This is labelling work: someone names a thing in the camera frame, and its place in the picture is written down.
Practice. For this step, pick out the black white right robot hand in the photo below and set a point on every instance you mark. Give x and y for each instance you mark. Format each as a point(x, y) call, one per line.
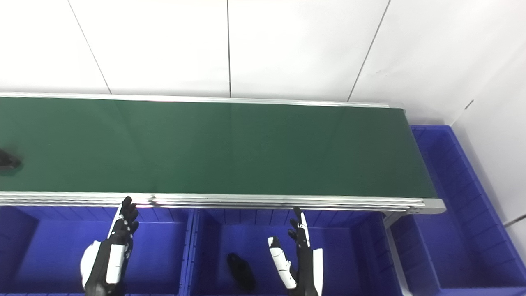
point(305, 271)

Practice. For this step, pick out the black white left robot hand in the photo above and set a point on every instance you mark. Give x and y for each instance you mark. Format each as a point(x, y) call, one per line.
point(111, 259)

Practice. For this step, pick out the black flanged metal part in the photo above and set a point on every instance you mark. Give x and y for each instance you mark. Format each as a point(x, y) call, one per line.
point(7, 161)

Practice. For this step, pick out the blue plastic bin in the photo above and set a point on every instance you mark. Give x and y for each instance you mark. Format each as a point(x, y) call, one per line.
point(53, 255)
point(349, 263)
point(464, 230)

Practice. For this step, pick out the black part in bin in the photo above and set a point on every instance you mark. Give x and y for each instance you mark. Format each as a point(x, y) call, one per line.
point(241, 271)

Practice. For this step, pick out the green conveyor belt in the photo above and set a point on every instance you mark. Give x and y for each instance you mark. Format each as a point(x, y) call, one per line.
point(246, 201)
point(230, 148)

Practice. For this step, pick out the grey conveyor leg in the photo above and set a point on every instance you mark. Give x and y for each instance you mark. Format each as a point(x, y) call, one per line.
point(394, 250)

